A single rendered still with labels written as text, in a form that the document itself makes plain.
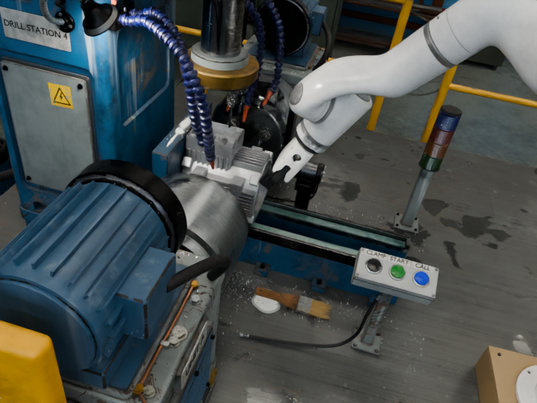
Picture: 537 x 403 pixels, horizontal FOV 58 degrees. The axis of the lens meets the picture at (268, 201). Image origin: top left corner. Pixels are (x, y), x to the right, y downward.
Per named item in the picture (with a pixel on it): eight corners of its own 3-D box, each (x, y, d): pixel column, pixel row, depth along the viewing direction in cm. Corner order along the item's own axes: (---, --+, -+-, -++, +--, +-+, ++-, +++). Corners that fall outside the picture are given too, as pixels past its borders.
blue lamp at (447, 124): (434, 128, 134) (439, 113, 131) (434, 119, 138) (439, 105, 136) (456, 133, 133) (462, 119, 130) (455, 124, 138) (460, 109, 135)
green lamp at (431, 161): (419, 168, 142) (423, 155, 139) (419, 158, 147) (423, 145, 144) (439, 173, 141) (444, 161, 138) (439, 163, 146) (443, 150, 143)
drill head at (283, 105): (197, 172, 146) (201, 97, 130) (238, 114, 178) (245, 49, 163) (276, 193, 143) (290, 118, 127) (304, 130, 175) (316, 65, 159)
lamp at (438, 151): (423, 155, 139) (429, 142, 136) (423, 145, 144) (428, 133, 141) (444, 161, 138) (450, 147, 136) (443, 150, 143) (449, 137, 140)
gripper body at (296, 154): (320, 159, 104) (288, 188, 111) (328, 137, 112) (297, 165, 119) (294, 137, 103) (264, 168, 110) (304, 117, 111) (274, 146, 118)
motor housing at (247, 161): (177, 217, 128) (177, 157, 116) (203, 178, 142) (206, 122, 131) (248, 237, 125) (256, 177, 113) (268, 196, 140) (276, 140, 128)
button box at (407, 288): (350, 284, 105) (354, 276, 100) (356, 254, 108) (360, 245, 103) (428, 306, 103) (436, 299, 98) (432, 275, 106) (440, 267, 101)
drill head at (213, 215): (73, 349, 94) (54, 258, 78) (154, 233, 122) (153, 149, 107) (192, 388, 90) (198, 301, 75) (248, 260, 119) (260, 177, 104)
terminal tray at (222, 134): (184, 161, 122) (184, 136, 117) (200, 141, 130) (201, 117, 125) (229, 173, 120) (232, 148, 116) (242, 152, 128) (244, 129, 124)
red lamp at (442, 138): (429, 142, 136) (434, 128, 134) (428, 133, 141) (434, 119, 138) (450, 147, 136) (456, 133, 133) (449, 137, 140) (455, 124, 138)
